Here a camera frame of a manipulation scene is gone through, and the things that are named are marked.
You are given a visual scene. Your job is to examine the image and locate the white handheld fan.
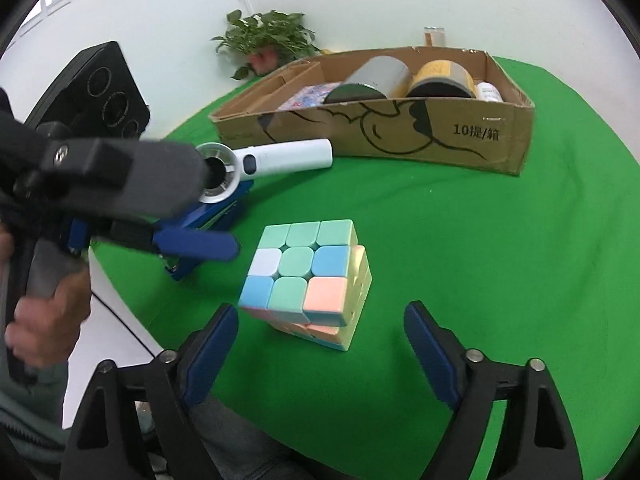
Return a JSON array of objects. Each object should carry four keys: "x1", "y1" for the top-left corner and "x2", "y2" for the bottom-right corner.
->
[{"x1": 196, "y1": 139, "x2": 333, "y2": 204}]

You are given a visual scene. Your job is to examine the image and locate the pastel puzzle cube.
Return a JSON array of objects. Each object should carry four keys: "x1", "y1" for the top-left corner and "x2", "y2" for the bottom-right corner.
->
[{"x1": 239, "y1": 219, "x2": 372, "y2": 352}]

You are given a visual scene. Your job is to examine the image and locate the colourful printed box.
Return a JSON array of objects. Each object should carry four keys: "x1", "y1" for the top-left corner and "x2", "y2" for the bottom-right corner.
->
[{"x1": 277, "y1": 82, "x2": 340, "y2": 112}]

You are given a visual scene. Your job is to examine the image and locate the silver metal cylinder can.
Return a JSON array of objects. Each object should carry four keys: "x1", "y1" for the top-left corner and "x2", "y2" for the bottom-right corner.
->
[{"x1": 323, "y1": 55, "x2": 411, "y2": 104}]

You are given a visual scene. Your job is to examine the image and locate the yellow labelled jar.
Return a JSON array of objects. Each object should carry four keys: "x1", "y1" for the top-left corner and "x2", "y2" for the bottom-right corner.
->
[{"x1": 407, "y1": 60, "x2": 477, "y2": 99}]

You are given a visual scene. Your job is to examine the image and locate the white spray bottle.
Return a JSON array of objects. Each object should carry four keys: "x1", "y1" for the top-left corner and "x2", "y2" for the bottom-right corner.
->
[{"x1": 475, "y1": 81, "x2": 504, "y2": 103}]

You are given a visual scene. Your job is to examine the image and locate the person's left hand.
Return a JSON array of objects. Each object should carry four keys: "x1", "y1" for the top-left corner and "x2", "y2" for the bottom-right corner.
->
[{"x1": 0, "y1": 224, "x2": 92, "y2": 370}]

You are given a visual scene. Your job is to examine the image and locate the blue stapler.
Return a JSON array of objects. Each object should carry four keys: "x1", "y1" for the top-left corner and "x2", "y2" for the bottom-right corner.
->
[{"x1": 155, "y1": 181, "x2": 254, "y2": 281}]

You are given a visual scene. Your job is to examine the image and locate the grey left jacket sleeve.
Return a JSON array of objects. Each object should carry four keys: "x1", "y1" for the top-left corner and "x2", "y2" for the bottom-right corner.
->
[{"x1": 1, "y1": 358, "x2": 70, "y2": 479}]

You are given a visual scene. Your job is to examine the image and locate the green table cloth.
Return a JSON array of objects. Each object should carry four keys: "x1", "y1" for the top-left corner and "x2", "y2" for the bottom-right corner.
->
[{"x1": 96, "y1": 60, "x2": 639, "y2": 479}]

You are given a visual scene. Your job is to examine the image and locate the potted green plant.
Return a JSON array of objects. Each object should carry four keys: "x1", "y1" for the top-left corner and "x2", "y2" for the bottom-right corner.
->
[{"x1": 212, "y1": 9, "x2": 321, "y2": 81}]

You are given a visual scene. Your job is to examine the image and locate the brown cardboard box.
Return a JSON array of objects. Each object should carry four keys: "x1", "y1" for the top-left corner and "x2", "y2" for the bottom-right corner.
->
[{"x1": 209, "y1": 47, "x2": 535, "y2": 176}]

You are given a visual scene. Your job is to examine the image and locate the small clear jar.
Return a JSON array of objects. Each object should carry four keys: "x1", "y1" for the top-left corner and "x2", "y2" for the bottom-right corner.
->
[{"x1": 423, "y1": 26, "x2": 447, "y2": 48}]

